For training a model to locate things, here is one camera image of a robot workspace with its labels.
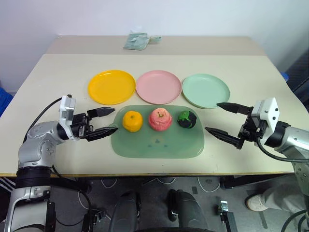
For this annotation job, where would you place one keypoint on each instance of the black table frame bar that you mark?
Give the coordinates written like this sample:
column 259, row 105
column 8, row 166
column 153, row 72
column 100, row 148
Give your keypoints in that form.
column 253, row 181

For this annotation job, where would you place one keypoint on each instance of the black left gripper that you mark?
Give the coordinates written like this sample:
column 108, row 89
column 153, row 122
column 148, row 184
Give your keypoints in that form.
column 80, row 125

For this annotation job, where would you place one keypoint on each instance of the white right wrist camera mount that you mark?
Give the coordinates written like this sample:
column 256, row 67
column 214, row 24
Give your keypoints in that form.
column 269, row 113

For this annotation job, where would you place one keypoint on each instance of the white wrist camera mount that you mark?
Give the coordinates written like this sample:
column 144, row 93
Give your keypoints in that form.
column 67, row 108
column 269, row 113

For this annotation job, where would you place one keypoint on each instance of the white shoe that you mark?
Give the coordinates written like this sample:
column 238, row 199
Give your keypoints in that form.
column 254, row 203

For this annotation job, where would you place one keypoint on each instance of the black carbon-pattern object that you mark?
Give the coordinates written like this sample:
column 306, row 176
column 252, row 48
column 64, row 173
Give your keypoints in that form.
column 298, row 75

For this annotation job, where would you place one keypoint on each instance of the black clamp device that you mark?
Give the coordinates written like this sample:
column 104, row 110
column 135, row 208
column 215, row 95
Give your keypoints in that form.
column 93, row 218
column 227, row 215

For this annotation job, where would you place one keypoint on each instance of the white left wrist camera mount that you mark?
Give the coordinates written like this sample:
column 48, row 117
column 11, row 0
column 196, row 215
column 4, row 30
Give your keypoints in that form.
column 67, row 108

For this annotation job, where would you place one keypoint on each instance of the dark rounded shape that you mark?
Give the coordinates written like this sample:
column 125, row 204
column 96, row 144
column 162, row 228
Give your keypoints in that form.
column 124, row 212
column 187, row 210

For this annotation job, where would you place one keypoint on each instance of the red pink apple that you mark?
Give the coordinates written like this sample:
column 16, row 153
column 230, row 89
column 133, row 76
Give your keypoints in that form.
column 160, row 120

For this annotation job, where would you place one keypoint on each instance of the blue object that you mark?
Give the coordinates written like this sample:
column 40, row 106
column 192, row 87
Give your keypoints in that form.
column 4, row 101

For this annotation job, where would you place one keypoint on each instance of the translucent green tray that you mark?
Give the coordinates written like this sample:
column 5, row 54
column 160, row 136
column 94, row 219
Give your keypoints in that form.
column 157, row 147

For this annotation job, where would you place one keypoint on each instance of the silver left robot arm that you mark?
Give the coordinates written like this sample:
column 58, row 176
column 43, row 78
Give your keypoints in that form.
column 36, row 135

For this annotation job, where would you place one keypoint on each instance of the dark green vegetable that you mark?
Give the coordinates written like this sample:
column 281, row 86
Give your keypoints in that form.
column 187, row 119

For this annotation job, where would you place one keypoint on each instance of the small pale green packet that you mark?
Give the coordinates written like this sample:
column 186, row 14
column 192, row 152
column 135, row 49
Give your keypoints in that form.
column 155, row 39

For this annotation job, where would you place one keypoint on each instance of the light green plate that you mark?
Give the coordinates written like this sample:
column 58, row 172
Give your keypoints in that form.
column 205, row 90

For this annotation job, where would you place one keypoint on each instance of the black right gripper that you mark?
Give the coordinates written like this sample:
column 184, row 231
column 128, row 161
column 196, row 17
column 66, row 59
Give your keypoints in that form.
column 252, row 130

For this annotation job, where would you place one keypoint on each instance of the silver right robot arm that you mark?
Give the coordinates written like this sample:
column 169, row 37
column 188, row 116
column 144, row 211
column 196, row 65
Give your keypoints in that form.
column 294, row 137

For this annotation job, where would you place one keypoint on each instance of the beige trouser leg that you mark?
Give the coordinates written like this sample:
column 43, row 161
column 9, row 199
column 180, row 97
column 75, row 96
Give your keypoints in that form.
column 282, row 198

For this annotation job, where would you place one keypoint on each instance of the yellow plate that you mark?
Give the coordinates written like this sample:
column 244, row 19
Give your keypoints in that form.
column 111, row 87

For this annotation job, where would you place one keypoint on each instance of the pink plate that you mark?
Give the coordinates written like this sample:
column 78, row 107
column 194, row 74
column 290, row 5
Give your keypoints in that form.
column 158, row 87

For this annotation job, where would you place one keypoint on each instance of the black and white striped cloth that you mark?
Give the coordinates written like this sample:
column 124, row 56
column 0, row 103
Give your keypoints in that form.
column 6, row 184

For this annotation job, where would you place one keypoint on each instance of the orange fruit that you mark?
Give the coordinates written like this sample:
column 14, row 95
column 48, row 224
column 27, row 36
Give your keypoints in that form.
column 132, row 121

